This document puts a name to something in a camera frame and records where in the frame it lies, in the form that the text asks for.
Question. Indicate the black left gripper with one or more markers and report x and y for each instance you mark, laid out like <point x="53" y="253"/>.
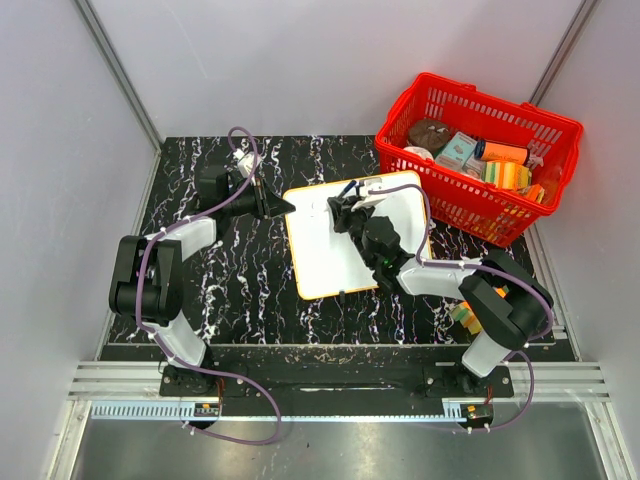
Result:
<point x="274" y="204"/>

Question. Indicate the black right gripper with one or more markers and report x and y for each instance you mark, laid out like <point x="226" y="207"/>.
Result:
<point x="343" y="214"/>

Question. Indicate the white blue whiteboard marker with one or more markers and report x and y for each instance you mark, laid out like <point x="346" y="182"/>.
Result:
<point x="347" y="188"/>

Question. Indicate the yellow framed whiteboard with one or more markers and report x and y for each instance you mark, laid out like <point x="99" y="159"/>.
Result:
<point x="327" y="263"/>

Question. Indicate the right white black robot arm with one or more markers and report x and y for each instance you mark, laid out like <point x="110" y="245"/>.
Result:
<point x="509" y="304"/>

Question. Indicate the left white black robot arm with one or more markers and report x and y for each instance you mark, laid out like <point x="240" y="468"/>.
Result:
<point x="148" y="282"/>

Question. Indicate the white round lid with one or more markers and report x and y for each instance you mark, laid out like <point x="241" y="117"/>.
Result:
<point x="422" y="153"/>

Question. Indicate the brown round package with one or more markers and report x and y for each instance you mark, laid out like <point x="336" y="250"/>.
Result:
<point x="429" y="134"/>

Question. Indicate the teal white box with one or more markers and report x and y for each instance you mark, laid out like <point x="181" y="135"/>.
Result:
<point x="456" y="152"/>

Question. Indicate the orange blue can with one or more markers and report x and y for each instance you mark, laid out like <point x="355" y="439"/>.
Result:
<point x="498" y="152"/>

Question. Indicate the red plastic shopping basket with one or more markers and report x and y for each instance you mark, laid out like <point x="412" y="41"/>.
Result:
<point x="462" y="199"/>

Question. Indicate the orange sponge package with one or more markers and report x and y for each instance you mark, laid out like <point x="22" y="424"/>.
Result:
<point x="465" y="316"/>

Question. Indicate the yellow green sponge pack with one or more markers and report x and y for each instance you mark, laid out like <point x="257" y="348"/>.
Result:
<point x="507" y="175"/>

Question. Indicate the small orange box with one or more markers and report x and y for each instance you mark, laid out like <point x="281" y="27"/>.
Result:
<point x="534" y="193"/>

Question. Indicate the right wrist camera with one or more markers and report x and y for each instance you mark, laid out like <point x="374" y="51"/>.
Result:
<point x="369" y="193"/>

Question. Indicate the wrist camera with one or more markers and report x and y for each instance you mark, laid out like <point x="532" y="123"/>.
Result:
<point x="369" y="193"/>
<point x="245" y="162"/>

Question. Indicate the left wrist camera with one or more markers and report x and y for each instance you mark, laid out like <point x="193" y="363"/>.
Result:
<point x="245" y="162"/>

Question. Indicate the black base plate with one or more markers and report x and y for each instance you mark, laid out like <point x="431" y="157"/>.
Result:
<point x="426" y="370"/>

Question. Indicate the white slotted cable duct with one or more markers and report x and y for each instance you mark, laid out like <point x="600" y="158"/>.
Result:
<point x="308" y="406"/>

